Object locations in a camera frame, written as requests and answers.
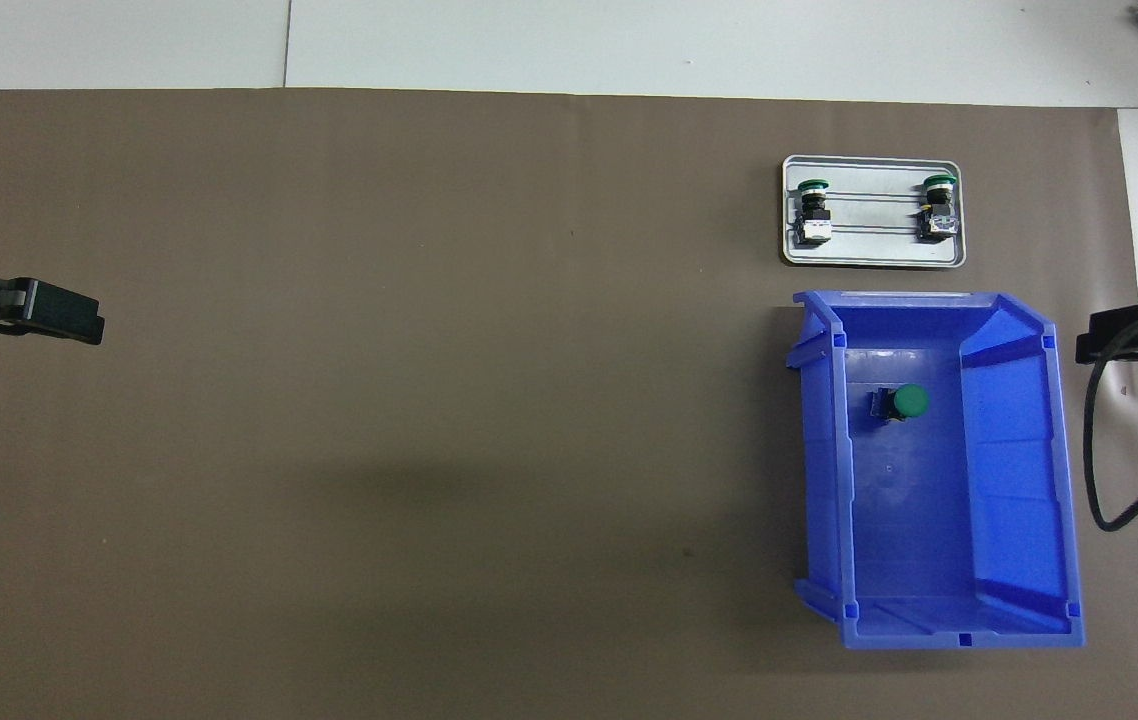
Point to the grey metal tray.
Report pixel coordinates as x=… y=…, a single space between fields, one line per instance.
x=874 y=245

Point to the blue plastic storage bin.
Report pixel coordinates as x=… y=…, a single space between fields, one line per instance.
x=919 y=520

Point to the brown paper table mat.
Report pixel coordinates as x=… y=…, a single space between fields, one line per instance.
x=429 y=400

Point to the green push button switch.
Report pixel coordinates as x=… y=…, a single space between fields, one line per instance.
x=814 y=215
x=911 y=401
x=937 y=215

